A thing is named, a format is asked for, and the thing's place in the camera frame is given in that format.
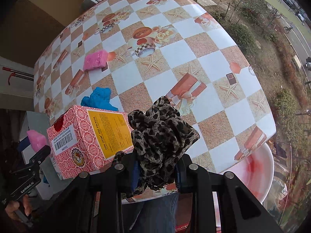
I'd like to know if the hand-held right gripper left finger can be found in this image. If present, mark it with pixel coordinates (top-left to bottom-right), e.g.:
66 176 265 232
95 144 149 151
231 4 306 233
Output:
34 151 144 233

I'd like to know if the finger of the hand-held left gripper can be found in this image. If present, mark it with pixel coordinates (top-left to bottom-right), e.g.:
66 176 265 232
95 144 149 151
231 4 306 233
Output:
29 145 52 168
18 137 31 151

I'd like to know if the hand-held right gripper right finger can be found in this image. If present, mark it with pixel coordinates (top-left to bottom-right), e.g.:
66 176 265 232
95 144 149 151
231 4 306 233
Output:
174 154 285 233

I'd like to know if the pink foam sponge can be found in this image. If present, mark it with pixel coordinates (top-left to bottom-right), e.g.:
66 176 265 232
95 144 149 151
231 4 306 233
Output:
83 49 108 72
26 129 48 152

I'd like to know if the grey storage box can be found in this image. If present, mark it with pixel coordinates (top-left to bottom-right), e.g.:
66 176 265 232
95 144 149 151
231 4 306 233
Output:
21 110 61 199

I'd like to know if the leopard print scarf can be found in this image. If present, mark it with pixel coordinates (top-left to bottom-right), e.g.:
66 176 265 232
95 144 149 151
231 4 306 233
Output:
113 96 200 198

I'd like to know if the person's left hand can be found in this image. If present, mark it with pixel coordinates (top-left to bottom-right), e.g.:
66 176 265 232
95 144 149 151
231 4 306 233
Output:
5 195 33 222

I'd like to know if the person's blue jeans leg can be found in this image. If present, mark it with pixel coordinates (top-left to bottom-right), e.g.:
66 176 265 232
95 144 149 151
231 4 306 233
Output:
124 192 180 233

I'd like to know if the red patterned cardboard box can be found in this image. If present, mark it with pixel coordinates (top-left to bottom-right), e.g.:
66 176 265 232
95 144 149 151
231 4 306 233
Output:
47 105 135 180

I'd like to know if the white plastic chair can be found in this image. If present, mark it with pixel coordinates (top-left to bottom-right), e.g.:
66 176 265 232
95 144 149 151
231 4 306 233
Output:
219 142 275 204

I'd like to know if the red metal rod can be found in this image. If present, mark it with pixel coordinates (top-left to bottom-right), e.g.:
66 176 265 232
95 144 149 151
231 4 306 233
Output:
2 67 34 85

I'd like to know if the blue crumpled cloth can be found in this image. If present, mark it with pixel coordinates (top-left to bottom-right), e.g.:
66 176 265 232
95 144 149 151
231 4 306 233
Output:
81 87 119 111

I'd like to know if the checkered printed tablecloth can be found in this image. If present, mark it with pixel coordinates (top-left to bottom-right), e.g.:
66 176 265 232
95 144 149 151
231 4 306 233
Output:
33 0 277 204

